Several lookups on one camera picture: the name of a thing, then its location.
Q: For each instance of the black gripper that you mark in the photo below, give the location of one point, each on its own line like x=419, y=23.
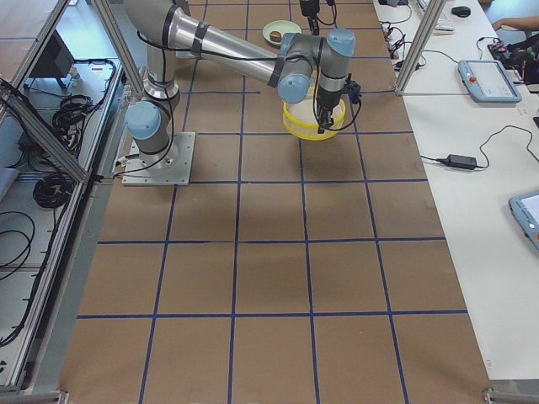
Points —
x=326, y=100
x=309, y=8

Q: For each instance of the yellow steamer layer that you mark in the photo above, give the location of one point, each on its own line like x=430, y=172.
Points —
x=299, y=120

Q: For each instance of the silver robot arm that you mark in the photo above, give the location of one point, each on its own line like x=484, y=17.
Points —
x=305, y=64

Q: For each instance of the person's hand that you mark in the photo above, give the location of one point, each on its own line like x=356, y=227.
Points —
x=502, y=24

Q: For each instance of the green plate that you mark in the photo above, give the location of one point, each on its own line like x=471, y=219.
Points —
x=283, y=26

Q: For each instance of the brown bun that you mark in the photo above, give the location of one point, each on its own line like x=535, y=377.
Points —
x=275, y=36

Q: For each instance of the black power adapter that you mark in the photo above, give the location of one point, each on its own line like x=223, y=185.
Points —
x=459, y=161

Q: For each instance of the black computer mouse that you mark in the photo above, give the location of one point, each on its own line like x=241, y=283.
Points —
x=461, y=11

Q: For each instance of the blue teach pendant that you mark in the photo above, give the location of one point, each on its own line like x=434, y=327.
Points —
x=524, y=208
x=488, y=82

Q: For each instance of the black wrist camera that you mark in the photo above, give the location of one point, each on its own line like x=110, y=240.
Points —
x=353, y=90

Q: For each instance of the aluminium frame post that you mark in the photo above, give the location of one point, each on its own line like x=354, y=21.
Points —
x=421, y=37

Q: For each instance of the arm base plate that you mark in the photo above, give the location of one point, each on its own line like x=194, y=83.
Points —
x=162, y=169

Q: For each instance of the aluminium diagonal frame beam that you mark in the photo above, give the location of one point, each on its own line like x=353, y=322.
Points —
x=31, y=122

